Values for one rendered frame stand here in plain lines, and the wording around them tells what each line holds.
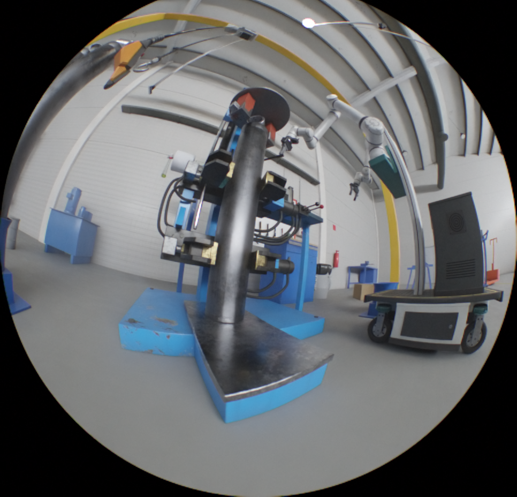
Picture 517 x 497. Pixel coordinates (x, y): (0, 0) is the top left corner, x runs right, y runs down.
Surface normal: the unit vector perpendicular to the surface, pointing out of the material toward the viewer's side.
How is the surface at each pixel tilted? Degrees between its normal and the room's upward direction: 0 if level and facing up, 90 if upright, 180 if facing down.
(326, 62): 174
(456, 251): 90
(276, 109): 180
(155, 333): 90
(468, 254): 90
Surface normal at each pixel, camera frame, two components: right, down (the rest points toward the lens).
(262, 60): -0.06, 0.95
